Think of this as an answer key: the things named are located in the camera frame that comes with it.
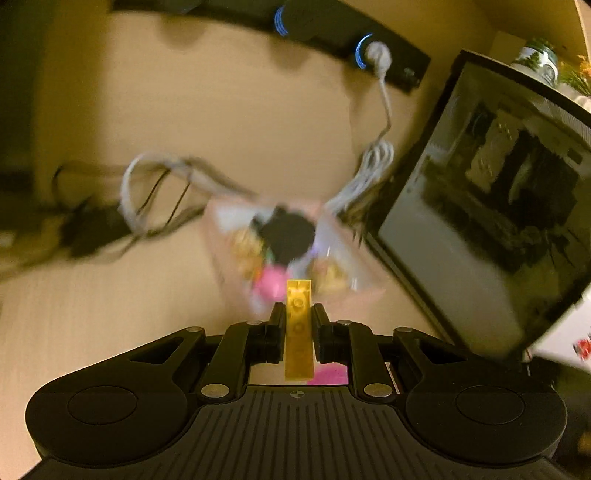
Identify black power strip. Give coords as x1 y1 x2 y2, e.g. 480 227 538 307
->
113 0 433 96

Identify white looped cable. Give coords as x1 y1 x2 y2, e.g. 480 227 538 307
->
119 151 260 232

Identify yellow toy brick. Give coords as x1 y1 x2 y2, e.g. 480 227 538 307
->
284 278 317 382

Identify grey bundled power cable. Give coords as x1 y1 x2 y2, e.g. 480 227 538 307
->
323 41 396 219

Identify yellow artificial flowers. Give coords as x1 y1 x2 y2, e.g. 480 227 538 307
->
556 54 591 99

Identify clear bread packet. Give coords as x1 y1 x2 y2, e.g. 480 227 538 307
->
316 257 357 294
230 228 265 280

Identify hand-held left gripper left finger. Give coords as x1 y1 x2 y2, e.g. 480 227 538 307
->
124 302 288 400

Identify black cable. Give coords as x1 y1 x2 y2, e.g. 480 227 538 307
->
50 161 209 243

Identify black power adapter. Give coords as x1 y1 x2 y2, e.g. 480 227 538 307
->
59 202 132 258

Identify black monitor screen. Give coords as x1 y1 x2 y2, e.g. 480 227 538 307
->
365 48 591 361

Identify black monitor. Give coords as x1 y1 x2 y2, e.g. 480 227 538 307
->
0 0 47 176

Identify red and white packet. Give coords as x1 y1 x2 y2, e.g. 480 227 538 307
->
571 323 591 361

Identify black plush toy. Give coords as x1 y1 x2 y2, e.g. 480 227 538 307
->
257 205 318 269

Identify pink toy piece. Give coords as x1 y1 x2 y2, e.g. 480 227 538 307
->
307 362 350 387

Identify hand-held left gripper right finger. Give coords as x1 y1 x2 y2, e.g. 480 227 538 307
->
311 303 468 400

